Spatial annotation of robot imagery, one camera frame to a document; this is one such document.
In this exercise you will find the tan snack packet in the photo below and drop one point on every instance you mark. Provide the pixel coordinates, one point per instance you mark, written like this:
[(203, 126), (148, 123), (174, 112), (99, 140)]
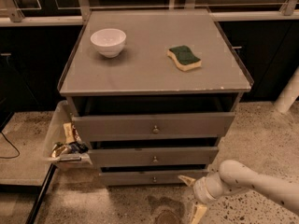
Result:
[(68, 132)]

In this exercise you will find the white ceramic bowl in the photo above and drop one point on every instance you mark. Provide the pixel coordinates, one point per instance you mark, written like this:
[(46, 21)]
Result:
[(109, 42)]

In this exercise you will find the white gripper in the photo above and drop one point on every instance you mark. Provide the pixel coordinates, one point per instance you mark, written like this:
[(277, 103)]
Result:
[(199, 190)]

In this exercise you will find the green and yellow sponge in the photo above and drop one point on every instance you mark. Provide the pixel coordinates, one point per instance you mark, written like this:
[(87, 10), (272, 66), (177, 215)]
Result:
[(183, 58)]

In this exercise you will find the clear plastic bin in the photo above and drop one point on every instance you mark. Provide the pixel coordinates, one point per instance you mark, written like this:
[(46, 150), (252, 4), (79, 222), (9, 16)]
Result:
[(55, 134)]

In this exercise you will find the white post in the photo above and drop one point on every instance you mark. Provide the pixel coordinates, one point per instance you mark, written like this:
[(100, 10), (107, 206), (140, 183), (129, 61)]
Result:
[(289, 94)]

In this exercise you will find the grey bottom drawer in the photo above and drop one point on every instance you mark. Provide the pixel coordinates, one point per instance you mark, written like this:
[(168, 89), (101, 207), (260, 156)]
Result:
[(149, 177)]

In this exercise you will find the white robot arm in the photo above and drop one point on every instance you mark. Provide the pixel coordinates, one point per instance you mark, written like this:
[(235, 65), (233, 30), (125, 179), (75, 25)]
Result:
[(232, 178)]

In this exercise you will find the white metal railing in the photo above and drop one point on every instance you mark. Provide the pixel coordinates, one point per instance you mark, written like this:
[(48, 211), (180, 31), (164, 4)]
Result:
[(53, 12)]

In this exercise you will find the grey drawer cabinet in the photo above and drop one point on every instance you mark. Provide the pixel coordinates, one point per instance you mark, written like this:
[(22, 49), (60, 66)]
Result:
[(143, 80)]

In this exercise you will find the gold snack packet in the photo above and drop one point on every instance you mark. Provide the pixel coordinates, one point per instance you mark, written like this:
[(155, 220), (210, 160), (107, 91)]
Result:
[(59, 150)]

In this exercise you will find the grey top drawer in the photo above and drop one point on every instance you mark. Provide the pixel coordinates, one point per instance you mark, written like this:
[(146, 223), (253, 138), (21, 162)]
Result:
[(146, 127)]

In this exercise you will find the grey drawer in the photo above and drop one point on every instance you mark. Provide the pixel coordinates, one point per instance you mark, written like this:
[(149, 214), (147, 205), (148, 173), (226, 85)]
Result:
[(146, 127), (149, 177), (132, 157)]

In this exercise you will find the grey middle drawer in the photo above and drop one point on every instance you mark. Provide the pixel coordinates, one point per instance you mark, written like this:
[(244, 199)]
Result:
[(132, 157)]

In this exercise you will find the dark blue snack packet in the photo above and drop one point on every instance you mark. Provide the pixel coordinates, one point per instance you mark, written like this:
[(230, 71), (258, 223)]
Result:
[(78, 147)]

